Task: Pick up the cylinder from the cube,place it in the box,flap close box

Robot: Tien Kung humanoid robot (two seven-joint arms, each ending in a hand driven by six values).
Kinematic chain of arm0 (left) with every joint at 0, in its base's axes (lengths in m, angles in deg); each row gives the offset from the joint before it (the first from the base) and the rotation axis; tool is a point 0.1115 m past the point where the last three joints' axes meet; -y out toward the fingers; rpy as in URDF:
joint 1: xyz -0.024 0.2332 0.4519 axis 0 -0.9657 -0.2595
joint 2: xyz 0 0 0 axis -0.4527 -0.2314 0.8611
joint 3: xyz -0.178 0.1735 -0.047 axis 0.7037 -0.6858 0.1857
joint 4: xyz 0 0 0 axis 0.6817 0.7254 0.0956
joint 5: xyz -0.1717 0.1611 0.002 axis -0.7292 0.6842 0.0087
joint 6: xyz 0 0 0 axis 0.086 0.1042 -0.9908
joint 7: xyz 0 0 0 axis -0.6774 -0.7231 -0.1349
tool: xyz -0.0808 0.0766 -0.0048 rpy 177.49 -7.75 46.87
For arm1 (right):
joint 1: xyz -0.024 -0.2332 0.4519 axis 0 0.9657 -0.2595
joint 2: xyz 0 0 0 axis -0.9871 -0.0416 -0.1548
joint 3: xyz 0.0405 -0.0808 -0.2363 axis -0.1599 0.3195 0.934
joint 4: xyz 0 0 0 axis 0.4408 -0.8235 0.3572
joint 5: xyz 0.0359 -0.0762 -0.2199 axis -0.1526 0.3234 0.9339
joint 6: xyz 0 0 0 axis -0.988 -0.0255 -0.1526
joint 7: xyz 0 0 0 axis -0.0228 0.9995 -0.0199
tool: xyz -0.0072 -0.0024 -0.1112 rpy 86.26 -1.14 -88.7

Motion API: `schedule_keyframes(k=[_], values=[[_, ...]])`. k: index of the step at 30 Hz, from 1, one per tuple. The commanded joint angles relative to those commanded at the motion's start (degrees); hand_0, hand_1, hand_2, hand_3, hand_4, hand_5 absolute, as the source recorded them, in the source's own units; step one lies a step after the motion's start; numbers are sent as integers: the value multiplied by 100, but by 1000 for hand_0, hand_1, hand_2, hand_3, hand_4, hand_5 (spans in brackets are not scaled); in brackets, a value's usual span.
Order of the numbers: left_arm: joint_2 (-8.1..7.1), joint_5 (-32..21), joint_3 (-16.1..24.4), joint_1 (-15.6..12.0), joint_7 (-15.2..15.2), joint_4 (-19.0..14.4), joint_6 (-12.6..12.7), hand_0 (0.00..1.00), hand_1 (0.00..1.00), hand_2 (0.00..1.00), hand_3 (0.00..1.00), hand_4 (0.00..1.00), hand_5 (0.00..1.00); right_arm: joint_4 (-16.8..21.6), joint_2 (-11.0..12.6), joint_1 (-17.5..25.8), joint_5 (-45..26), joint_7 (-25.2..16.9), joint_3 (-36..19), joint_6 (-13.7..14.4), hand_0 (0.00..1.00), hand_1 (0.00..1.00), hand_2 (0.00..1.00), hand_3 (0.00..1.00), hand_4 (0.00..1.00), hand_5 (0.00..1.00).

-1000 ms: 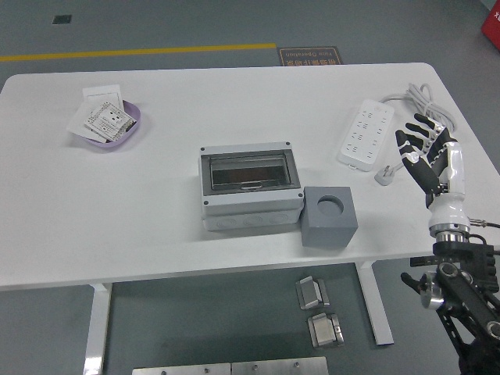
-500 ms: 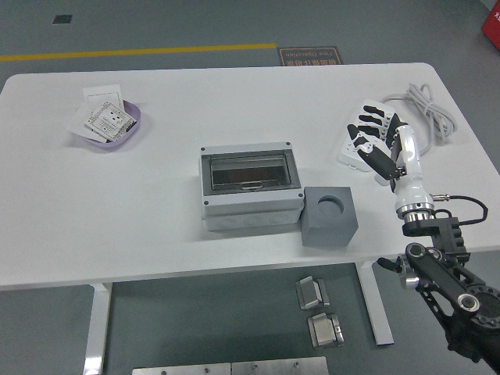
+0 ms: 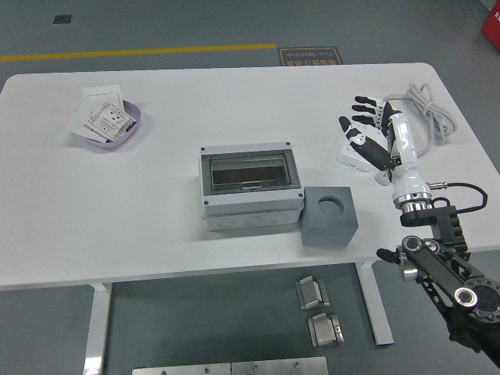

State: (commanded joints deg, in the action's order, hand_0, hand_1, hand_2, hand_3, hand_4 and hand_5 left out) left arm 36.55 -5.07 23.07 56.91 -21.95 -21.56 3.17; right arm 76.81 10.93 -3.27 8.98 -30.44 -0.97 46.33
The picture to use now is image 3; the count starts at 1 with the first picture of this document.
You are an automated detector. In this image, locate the small metal block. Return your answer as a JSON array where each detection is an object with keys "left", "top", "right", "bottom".
[
  {"left": 306, "top": 312, "right": 345, "bottom": 349},
  {"left": 295, "top": 276, "right": 331, "bottom": 312}
]

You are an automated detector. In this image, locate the brown floor sign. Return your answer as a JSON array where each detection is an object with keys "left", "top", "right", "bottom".
[{"left": 277, "top": 47, "right": 344, "bottom": 66}]

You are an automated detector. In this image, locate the grey cube with round hole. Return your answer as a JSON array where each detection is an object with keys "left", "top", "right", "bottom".
[{"left": 301, "top": 186, "right": 359, "bottom": 248}]

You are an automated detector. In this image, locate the white table leg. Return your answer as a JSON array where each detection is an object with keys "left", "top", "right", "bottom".
[
  {"left": 83, "top": 283, "right": 113, "bottom": 375},
  {"left": 357, "top": 260, "right": 395, "bottom": 347}
]

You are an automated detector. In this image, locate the blank white card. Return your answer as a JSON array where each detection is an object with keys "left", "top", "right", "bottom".
[{"left": 66, "top": 102, "right": 106, "bottom": 144}]

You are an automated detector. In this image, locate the red object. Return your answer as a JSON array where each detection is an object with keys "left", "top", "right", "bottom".
[{"left": 480, "top": 6, "right": 500, "bottom": 44}]

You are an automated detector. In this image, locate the plain white switch plate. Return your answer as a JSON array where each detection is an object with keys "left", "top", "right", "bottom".
[{"left": 82, "top": 84, "right": 125, "bottom": 109}]

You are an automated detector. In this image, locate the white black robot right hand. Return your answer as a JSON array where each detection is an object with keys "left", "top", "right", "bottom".
[{"left": 337, "top": 95, "right": 431, "bottom": 201}]

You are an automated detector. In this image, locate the yellow floor tape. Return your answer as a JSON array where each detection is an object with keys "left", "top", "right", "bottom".
[{"left": 0, "top": 42, "right": 277, "bottom": 63}]

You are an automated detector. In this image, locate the printed white socket card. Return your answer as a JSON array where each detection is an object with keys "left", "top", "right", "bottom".
[{"left": 83, "top": 101, "right": 138, "bottom": 142}]

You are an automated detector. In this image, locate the long metal plate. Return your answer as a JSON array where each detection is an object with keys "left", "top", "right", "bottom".
[
  {"left": 230, "top": 355, "right": 329, "bottom": 375},
  {"left": 131, "top": 362, "right": 233, "bottom": 375}
]

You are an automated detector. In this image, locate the white power cord with plug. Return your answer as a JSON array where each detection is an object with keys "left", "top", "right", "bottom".
[{"left": 374, "top": 83, "right": 458, "bottom": 187}]

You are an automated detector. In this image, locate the grey box with clear lid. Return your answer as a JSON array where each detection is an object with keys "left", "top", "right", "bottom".
[{"left": 198, "top": 141, "right": 305, "bottom": 233}]

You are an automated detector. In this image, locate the purple plastic tray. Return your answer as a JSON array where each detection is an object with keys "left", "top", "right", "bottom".
[{"left": 72, "top": 99, "right": 142, "bottom": 150}]

